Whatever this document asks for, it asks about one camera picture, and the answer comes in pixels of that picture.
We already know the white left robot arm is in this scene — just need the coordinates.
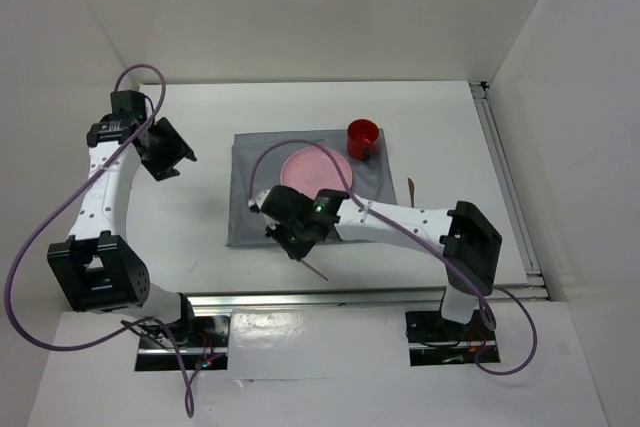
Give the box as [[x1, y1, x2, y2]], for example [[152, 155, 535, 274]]
[[47, 90, 198, 346]]

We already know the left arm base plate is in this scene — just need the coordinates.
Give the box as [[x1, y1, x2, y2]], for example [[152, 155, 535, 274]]
[[134, 313, 231, 372]]

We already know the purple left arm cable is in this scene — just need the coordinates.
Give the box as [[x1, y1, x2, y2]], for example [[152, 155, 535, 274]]
[[3, 64, 211, 419]]

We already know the aluminium front table rail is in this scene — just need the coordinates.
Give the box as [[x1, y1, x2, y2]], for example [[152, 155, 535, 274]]
[[78, 284, 551, 312]]

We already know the pink plate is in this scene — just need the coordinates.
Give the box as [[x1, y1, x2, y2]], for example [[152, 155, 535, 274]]
[[280, 146, 344, 199]]

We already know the aluminium right side rail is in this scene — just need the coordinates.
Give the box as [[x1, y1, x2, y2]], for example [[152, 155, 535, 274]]
[[469, 82, 547, 291]]

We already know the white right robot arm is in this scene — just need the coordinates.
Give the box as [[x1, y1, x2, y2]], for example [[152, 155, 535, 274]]
[[248, 185, 502, 339]]

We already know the grey cloth placemat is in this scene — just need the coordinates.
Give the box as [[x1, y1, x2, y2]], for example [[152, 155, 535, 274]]
[[225, 127, 399, 248]]

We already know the red enamel mug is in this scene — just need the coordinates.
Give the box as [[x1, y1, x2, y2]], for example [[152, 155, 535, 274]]
[[347, 119, 380, 162]]

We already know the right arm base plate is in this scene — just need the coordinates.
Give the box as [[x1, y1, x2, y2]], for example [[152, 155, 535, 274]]
[[405, 310, 501, 367]]

